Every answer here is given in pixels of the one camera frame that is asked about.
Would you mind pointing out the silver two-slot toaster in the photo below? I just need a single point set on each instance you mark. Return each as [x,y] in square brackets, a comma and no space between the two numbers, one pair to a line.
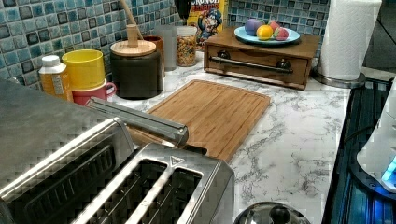
[164,185]

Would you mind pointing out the yellow cereal box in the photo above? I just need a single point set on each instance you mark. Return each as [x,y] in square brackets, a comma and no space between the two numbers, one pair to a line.
[209,17]

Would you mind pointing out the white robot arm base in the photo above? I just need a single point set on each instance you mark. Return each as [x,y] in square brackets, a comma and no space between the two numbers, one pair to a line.
[375,163]

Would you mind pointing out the purple toy fruit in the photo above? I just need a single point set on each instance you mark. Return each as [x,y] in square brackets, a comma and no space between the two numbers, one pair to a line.
[252,25]

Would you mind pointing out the orange juice bottle white cap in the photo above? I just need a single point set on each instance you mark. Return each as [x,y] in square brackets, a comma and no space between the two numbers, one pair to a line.
[54,78]

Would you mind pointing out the dark canister with wooden lid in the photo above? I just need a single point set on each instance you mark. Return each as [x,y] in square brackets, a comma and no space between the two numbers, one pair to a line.
[136,67]

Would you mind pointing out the glass jar of colourful cereal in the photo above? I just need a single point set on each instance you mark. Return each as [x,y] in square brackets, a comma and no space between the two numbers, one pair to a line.
[186,45]

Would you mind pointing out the white paper towel roll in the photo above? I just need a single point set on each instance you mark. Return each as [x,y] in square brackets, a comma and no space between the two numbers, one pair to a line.
[348,31]

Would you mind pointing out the red green toy apple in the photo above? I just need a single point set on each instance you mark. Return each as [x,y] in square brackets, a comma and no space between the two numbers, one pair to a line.
[274,25]

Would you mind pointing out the yellow mug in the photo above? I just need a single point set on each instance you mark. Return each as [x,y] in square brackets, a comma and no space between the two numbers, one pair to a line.
[85,68]

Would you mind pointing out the metal paper towel holder base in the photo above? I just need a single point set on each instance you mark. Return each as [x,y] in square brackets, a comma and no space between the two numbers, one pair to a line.
[338,83]

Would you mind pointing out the pink mug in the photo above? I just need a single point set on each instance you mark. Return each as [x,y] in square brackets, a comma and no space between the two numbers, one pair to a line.
[105,90]

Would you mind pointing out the wooden utensil handle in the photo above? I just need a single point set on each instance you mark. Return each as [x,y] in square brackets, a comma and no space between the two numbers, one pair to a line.
[131,17]

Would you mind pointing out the brown ceramic utensil cup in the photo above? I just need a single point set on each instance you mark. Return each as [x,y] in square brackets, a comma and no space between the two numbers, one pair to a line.
[158,41]

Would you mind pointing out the wooden drawer box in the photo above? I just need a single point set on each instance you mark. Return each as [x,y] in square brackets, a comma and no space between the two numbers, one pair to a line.
[287,63]

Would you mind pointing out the bamboo cutting board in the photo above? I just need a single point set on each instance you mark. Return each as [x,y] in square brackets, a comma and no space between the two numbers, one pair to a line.
[219,117]

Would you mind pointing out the orange toy fruit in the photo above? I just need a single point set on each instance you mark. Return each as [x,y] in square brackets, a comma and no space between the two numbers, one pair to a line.
[264,32]

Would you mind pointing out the silver toaster oven body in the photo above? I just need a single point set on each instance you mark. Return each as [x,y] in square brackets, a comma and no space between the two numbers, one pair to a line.
[55,156]

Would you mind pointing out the frosted glass jar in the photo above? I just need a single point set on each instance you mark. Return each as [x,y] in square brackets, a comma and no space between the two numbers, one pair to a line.
[169,35]

